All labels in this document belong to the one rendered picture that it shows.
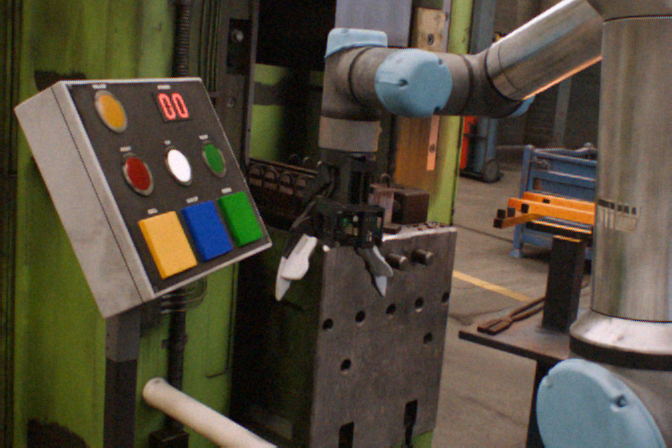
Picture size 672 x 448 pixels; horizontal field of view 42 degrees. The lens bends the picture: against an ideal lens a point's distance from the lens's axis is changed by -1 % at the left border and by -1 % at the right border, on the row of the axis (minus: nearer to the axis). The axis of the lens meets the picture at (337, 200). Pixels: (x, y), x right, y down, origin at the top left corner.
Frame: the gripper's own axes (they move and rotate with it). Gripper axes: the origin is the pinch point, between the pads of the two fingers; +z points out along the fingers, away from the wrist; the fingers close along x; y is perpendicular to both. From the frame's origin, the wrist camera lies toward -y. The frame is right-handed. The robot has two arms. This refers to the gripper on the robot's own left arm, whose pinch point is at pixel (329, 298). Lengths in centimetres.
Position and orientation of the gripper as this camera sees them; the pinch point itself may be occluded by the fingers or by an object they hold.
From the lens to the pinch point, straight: 119.2
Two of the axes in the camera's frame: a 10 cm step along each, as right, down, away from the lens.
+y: 3.8, 1.9, -9.0
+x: 9.2, 0.0, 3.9
